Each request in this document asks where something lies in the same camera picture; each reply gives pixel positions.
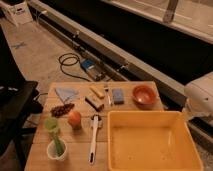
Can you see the silver fork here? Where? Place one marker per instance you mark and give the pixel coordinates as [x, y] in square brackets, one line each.
[107, 94]

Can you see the black chair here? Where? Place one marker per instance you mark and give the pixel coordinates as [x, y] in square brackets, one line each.
[17, 102]

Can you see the white cup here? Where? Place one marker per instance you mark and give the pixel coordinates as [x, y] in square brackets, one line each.
[51, 151]

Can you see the brown grape bunch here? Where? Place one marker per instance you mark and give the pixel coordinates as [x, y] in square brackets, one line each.
[61, 110]

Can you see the blue power box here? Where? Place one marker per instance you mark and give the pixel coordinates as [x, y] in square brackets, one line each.
[92, 69]

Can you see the blue sponge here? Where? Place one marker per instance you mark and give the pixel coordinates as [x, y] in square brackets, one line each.
[118, 96]

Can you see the light blue cloth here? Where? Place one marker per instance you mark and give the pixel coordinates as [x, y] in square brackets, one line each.
[66, 95]

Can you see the metal floor rail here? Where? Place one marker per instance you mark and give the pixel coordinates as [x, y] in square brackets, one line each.
[134, 46]

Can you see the white cardboard box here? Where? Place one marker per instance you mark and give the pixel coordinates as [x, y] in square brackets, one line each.
[17, 14]

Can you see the brown black eraser block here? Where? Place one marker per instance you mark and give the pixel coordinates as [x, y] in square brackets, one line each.
[95, 103]

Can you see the white handled dish brush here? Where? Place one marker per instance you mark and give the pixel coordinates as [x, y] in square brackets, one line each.
[95, 125]

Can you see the orange peach fruit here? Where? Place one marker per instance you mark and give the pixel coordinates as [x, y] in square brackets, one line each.
[74, 119]

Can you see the yellow wooden block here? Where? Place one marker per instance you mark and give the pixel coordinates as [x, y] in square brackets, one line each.
[97, 92]

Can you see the red orange bowl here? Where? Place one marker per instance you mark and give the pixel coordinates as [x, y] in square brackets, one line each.
[144, 95]

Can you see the yellow plastic tray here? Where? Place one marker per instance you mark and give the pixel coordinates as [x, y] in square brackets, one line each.
[150, 141]

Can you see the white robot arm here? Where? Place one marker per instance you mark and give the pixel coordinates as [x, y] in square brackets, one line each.
[199, 94]

